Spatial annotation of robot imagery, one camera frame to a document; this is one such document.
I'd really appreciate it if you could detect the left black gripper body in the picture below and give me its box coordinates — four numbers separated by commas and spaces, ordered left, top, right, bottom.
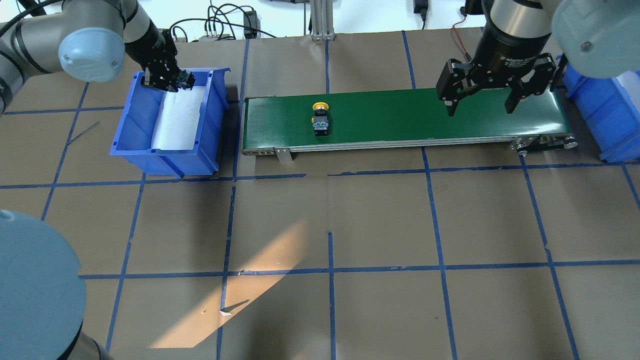
140, 30, 181, 92

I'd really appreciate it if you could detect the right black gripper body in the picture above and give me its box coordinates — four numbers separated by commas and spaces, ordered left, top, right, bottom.
470, 22, 551, 87

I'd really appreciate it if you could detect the yellow push button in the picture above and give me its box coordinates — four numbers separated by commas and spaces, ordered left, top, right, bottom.
311, 101, 330, 137

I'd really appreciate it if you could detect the red push button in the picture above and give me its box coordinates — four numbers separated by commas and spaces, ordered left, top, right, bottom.
174, 69, 195, 91

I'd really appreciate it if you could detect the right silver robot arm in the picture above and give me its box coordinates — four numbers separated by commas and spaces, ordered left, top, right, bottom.
436, 0, 640, 117

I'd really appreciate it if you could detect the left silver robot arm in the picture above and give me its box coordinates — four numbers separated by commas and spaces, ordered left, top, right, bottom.
1, 0, 195, 360

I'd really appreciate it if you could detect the white foam in left bin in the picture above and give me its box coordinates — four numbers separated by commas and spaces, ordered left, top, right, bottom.
150, 86, 206, 151

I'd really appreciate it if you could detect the white foam in bin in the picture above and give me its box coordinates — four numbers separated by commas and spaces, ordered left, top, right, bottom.
616, 71, 640, 106
150, 86, 206, 151

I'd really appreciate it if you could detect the left blue plastic bin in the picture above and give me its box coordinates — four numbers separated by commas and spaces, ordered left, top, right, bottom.
109, 67, 230, 179

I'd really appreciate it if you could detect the blue plastic bin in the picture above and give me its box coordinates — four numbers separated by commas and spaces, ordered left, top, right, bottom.
563, 64, 640, 163
109, 67, 230, 179

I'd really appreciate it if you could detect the right blue plastic bin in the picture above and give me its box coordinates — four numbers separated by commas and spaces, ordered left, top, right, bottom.
563, 64, 640, 163

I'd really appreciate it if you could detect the black power adapter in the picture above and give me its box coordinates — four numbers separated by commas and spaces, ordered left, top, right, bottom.
413, 0, 429, 16

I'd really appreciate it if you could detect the white foam in right bin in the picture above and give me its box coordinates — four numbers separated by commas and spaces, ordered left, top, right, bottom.
616, 71, 640, 106

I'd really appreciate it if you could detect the green conveyor belt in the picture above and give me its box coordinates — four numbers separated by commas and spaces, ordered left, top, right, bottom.
241, 88, 578, 157

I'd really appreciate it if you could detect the aluminium frame post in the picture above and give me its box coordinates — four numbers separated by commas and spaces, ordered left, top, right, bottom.
309, 0, 336, 42

